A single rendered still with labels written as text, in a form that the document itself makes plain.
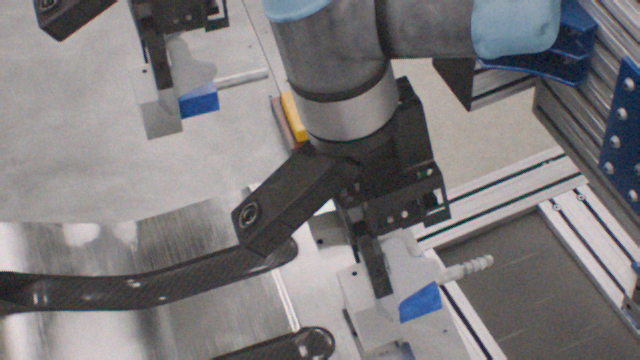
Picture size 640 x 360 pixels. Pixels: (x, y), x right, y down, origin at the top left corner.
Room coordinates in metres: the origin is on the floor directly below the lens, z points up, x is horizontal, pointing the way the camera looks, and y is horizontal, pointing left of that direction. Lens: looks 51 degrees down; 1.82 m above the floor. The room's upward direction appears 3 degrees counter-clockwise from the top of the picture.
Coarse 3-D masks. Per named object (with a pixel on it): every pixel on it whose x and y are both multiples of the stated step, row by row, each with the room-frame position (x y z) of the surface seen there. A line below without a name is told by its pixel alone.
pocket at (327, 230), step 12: (312, 216) 0.71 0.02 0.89; (324, 216) 0.71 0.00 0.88; (336, 216) 0.72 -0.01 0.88; (312, 228) 0.71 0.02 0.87; (324, 228) 0.71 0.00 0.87; (336, 228) 0.71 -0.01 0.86; (324, 240) 0.70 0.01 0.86; (336, 240) 0.70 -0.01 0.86; (324, 252) 0.69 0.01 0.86; (336, 252) 0.69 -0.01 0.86; (348, 252) 0.68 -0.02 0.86
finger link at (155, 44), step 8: (144, 24) 0.80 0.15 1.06; (152, 24) 0.80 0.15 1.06; (144, 32) 0.79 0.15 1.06; (152, 32) 0.79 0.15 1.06; (152, 40) 0.79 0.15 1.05; (160, 40) 0.79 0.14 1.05; (152, 48) 0.79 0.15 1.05; (160, 48) 0.79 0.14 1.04; (152, 56) 0.78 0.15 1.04; (160, 56) 0.78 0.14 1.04; (152, 64) 0.78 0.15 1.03; (160, 64) 0.79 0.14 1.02; (168, 64) 0.79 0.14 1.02; (160, 72) 0.78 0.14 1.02; (168, 72) 0.79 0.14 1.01; (160, 80) 0.78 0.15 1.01; (168, 80) 0.79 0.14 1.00; (160, 88) 0.79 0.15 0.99; (168, 88) 0.79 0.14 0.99
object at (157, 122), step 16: (144, 80) 0.83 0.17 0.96; (224, 80) 0.85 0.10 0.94; (240, 80) 0.85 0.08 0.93; (256, 80) 0.85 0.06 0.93; (144, 96) 0.81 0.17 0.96; (192, 96) 0.82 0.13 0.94; (208, 96) 0.82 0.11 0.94; (144, 112) 0.80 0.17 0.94; (160, 112) 0.81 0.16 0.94; (192, 112) 0.82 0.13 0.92; (208, 112) 0.82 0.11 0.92; (144, 128) 0.81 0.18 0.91; (160, 128) 0.81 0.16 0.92; (176, 128) 0.81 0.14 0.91
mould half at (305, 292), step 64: (0, 256) 0.65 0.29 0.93; (64, 256) 0.66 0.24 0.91; (128, 256) 0.68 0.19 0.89; (192, 256) 0.67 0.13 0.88; (0, 320) 0.58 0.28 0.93; (64, 320) 0.59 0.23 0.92; (128, 320) 0.60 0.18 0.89; (192, 320) 0.60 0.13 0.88; (256, 320) 0.60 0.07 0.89; (320, 320) 0.59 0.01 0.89
